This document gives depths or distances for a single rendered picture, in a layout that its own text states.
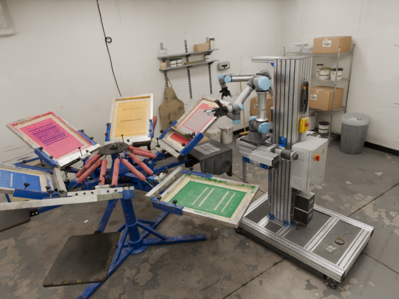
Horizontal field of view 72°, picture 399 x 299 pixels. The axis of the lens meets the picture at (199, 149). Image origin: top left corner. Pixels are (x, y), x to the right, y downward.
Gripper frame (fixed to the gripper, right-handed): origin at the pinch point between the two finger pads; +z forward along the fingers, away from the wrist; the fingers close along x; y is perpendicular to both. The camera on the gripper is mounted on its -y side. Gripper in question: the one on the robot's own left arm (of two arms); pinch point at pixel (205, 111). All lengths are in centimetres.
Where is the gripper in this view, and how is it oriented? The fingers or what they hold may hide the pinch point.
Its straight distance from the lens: 245.6
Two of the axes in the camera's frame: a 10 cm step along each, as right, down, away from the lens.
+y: 1.3, 9.5, 2.8
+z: -9.4, 2.1, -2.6
